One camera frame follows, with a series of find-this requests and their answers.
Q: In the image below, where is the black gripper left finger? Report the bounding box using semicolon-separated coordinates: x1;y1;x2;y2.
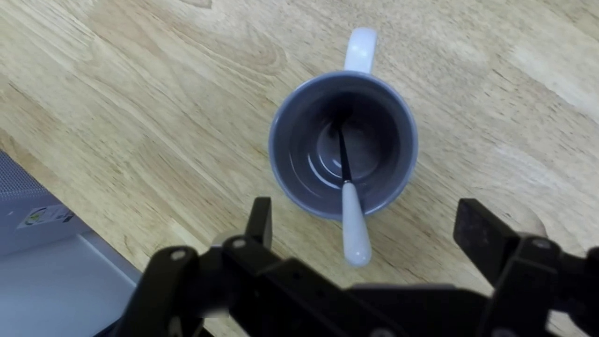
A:
113;194;296;337

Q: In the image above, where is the white box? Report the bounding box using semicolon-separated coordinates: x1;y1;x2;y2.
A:
0;147;145;337

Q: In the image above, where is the white ceramic mug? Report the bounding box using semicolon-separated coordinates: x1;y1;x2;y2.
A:
266;25;422;222

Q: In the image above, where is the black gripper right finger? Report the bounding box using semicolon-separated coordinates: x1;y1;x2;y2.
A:
452;196;599;337

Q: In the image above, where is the white handled spoon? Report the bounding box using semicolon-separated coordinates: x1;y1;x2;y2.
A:
334;117;375;269

